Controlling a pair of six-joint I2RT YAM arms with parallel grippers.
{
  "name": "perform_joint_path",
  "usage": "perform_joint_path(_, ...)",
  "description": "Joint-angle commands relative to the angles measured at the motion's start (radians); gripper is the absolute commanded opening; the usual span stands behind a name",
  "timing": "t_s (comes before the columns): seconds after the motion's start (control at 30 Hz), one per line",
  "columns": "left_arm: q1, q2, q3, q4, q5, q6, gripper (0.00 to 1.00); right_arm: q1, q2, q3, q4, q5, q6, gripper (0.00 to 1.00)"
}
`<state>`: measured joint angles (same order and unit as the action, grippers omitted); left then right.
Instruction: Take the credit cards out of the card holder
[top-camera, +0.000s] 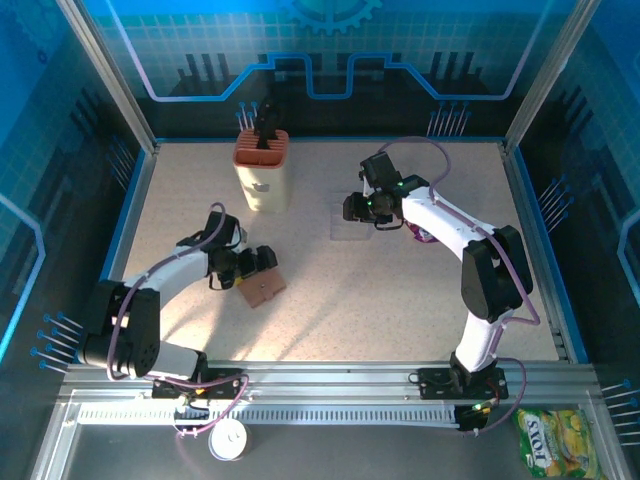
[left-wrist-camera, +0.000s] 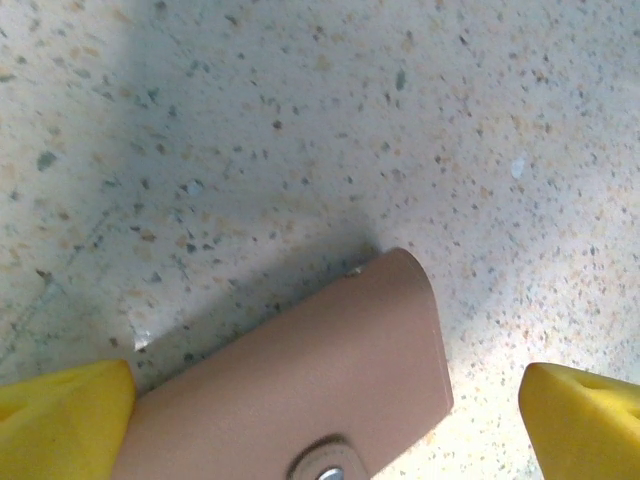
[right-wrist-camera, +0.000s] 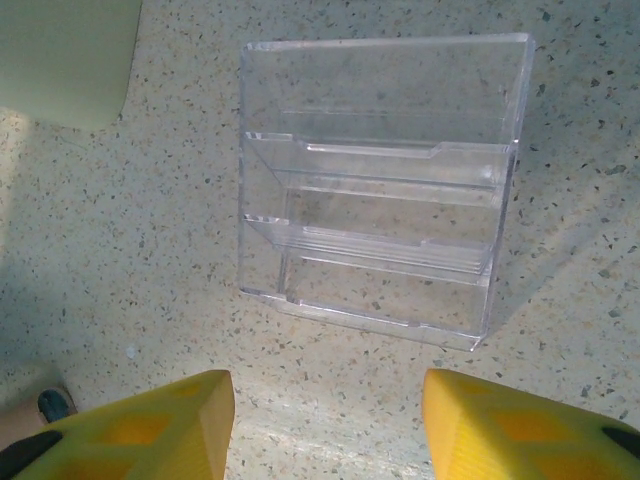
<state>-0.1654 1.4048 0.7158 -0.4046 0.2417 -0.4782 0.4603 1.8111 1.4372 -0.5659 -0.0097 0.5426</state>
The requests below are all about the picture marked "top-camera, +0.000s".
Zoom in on beige knife block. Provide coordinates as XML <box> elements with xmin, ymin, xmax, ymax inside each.
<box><xmin>232</xmin><ymin>128</ymin><xmax>292</xmax><ymax>214</ymax></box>

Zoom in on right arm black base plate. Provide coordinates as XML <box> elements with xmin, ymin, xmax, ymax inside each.
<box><xmin>417</xmin><ymin>366</ymin><xmax>510</xmax><ymax>401</ymax></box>

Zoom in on yellow green candy bag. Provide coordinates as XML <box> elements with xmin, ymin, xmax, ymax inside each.
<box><xmin>513</xmin><ymin>408</ymin><xmax>609</xmax><ymax>480</ymax></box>

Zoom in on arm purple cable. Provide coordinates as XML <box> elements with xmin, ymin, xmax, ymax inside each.
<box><xmin>377</xmin><ymin>135</ymin><xmax>544</xmax><ymax>437</ymax></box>
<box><xmin>106</xmin><ymin>201</ymin><xmax>250</xmax><ymax>441</ymax></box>

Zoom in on aluminium side rail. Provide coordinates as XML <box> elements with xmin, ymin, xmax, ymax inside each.
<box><xmin>501</xmin><ymin>141</ymin><xmax>572</xmax><ymax>362</ymax></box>
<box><xmin>102</xmin><ymin>142</ymin><xmax>162</xmax><ymax>301</ymax></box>

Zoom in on black controller box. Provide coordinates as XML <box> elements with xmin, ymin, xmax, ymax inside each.
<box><xmin>455</xmin><ymin>399</ymin><xmax>496</xmax><ymax>436</ymax></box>

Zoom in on long aluminium mounting rail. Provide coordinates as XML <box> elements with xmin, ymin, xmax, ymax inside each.
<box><xmin>58</xmin><ymin>360</ymin><xmax>604</xmax><ymax>404</ymax></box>

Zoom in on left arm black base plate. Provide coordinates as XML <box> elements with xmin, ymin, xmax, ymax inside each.
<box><xmin>151</xmin><ymin>367</ymin><xmax>245</xmax><ymax>401</ymax></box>

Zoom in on black-handled knife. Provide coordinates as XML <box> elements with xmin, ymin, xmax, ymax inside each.
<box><xmin>255</xmin><ymin>97</ymin><xmax>279</xmax><ymax>137</ymax></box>
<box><xmin>256</xmin><ymin>115</ymin><xmax>282</xmax><ymax>151</ymax></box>

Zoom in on aluminium frame post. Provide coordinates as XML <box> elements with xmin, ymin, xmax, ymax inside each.
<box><xmin>503</xmin><ymin>0</ymin><xmax>604</xmax><ymax>154</ymax></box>
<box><xmin>55</xmin><ymin>0</ymin><xmax>160</xmax><ymax>154</ymax></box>

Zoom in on white round lid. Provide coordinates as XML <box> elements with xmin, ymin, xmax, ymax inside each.
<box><xmin>207</xmin><ymin>418</ymin><xmax>252</xmax><ymax>463</ymax></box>

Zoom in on purple candy bag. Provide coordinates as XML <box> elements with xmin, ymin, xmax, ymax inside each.
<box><xmin>408</xmin><ymin>221</ymin><xmax>440</xmax><ymax>245</ymax></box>

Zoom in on white slotted cable duct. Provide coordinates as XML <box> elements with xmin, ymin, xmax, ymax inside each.
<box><xmin>77</xmin><ymin>404</ymin><xmax>461</xmax><ymax>429</ymax></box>

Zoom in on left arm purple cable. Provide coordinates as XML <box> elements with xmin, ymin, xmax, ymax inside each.
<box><xmin>106</xmin><ymin>201</ymin><xmax>250</xmax><ymax>441</ymax></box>

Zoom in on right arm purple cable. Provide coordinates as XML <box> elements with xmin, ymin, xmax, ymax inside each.
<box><xmin>377</xmin><ymin>135</ymin><xmax>544</xmax><ymax>437</ymax></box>

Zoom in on clear plastic tray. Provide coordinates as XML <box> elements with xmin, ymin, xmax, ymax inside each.
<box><xmin>329</xmin><ymin>192</ymin><xmax>376</xmax><ymax>244</ymax></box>

